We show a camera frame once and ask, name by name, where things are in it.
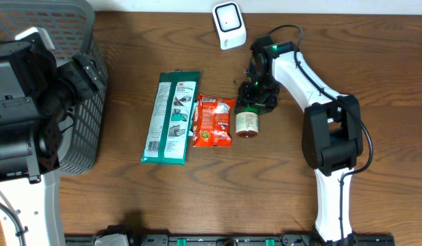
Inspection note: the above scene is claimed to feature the green lid spice jar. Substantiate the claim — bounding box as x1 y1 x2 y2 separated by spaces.
235 105 259 138

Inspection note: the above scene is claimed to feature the red snack bag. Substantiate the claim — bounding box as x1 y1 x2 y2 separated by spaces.
193 94 235 148

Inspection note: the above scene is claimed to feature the green white package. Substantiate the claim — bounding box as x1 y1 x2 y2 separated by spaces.
141 71 200 165

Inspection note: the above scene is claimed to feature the mint green wipes pack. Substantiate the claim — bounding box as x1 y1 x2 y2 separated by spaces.
188 100 198 137

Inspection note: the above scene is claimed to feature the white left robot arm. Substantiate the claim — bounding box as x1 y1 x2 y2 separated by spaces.
0 27 107 245

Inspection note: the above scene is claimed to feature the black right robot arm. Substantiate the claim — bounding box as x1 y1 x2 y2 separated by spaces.
235 37 362 245

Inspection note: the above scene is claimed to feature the white barcode scanner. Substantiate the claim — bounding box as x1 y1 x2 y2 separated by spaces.
211 1 247 50

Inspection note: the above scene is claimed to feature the grey plastic shopping basket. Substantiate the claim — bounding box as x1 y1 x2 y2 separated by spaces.
0 0 108 175

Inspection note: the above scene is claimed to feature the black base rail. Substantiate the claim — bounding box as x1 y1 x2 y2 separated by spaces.
65 225 396 246

